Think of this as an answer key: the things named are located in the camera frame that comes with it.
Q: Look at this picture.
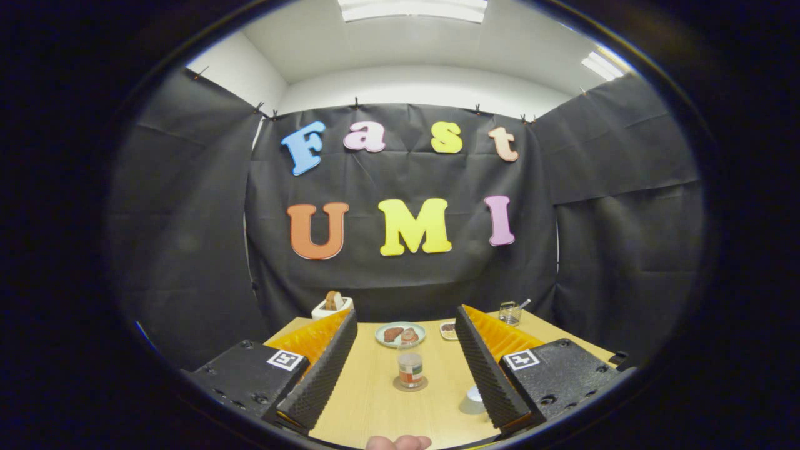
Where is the pale green plate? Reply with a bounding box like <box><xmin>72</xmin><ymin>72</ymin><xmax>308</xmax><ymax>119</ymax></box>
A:
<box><xmin>375</xmin><ymin>321</ymin><xmax>427</xmax><ymax>349</ymax></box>

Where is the wide ceiling light panel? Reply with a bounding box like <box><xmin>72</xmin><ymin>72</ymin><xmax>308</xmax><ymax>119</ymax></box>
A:
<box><xmin>337</xmin><ymin>0</ymin><xmax>488</xmax><ymax>24</ymax></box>

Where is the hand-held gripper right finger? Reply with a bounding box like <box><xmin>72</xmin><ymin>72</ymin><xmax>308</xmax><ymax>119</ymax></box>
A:
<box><xmin>454</xmin><ymin>304</ymin><xmax>628</xmax><ymax>436</ymax></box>

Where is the black backdrop cloth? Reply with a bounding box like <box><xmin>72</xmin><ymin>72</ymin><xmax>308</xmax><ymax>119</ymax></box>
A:
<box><xmin>109</xmin><ymin>67</ymin><xmax>706</xmax><ymax>369</ymax></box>

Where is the small ceiling light panel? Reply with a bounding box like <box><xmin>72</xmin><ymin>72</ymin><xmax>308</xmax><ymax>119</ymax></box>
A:
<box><xmin>581</xmin><ymin>50</ymin><xmax>626</xmax><ymax>82</ymax></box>

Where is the white toaster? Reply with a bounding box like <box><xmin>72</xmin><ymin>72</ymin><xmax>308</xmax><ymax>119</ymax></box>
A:
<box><xmin>311</xmin><ymin>297</ymin><xmax>354</xmax><ymax>321</ymax></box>

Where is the wooden table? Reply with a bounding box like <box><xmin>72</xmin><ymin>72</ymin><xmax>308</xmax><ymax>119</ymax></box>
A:
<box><xmin>266</xmin><ymin>309</ymin><xmax>616</xmax><ymax>450</ymax></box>

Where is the white cup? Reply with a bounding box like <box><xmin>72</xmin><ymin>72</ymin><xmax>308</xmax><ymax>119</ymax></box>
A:
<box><xmin>459</xmin><ymin>385</ymin><xmax>489</xmax><ymax>416</ymax></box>

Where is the clear plastic juice bottle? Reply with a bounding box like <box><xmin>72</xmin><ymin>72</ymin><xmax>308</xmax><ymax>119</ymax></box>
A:
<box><xmin>397</xmin><ymin>329</ymin><xmax>424</xmax><ymax>389</ymax></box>

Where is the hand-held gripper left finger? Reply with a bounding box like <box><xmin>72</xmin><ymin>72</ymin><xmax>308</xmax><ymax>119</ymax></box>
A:
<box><xmin>186</xmin><ymin>307</ymin><xmax>359</xmax><ymax>436</ymax></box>

